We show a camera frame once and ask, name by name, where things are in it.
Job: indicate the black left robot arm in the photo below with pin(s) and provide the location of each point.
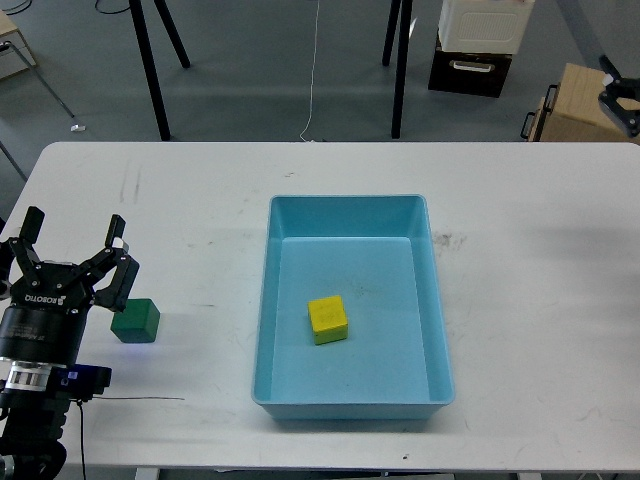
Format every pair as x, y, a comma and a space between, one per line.
35, 399

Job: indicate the wooden cabinet with metal leg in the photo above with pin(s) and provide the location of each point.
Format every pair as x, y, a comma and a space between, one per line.
17, 57

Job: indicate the yellow cube block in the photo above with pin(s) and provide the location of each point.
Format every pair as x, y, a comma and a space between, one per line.
328, 319

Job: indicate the green cube block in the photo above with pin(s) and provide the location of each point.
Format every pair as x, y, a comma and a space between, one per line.
138, 323

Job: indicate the cardboard box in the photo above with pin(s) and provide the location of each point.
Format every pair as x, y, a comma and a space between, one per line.
570, 111

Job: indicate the black right stand legs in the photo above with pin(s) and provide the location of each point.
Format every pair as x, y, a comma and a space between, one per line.
397, 37

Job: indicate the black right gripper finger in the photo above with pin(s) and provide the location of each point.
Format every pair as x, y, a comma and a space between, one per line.
616, 89

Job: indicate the black drawer box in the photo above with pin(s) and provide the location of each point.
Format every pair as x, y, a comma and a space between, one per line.
478, 74

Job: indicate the blue plastic bin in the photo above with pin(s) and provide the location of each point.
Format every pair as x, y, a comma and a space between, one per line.
376, 252

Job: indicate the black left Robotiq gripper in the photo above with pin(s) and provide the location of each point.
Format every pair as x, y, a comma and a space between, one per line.
47, 314

